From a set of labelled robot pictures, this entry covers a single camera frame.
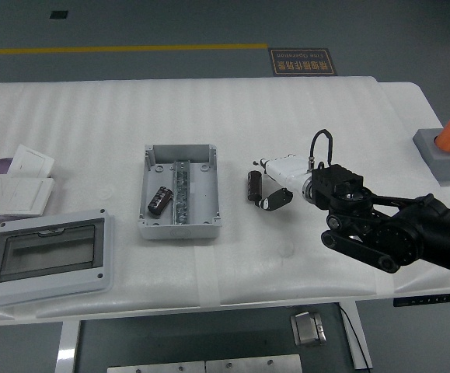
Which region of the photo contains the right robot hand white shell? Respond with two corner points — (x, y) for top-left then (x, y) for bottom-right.
(253, 153), (312, 213)

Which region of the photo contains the dark cylindrical battery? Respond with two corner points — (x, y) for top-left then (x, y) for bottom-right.
(246, 169), (263, 202)
(147, 186), (173, 216)

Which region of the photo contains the grey open junction box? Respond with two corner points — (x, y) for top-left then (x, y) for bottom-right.
(138, 143), (222, 241)

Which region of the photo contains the grey box with transparent cover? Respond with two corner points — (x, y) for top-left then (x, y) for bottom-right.
(0, 208), (115, 309)

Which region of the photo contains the white foam mat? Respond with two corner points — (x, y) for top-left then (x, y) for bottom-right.
(0, 75), (397, 322)

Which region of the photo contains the black floor sign orange text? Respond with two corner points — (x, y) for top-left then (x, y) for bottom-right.
(267, 47), (339, 77)

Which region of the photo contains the silver metal hinge block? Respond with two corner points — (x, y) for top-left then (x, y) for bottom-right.
(289, 310), (329, 347)

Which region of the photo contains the grey block base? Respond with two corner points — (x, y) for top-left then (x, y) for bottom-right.
(413, 127), (450, 182)

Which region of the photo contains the white table leg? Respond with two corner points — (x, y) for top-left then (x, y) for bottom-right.
(339, 302), (374, 370)
(55, 321), (82, 373)

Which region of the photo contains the black table control panel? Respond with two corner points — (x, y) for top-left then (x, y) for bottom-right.
(393, 293), (450, 308)

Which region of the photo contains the metal plate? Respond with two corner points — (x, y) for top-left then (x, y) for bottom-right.
(106, 361), (206, 373)
(205, 355), (302, 373)

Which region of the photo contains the metal mounting rail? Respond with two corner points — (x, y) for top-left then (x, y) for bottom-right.
(173, 159), (191, 225)

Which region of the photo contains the thin black cable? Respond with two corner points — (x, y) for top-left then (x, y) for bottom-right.
(339, 305), (369, 370)

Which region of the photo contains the white wall switch panel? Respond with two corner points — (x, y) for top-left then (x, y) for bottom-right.
(6, 144), (56, 178)
(5, 177), (56, 217)

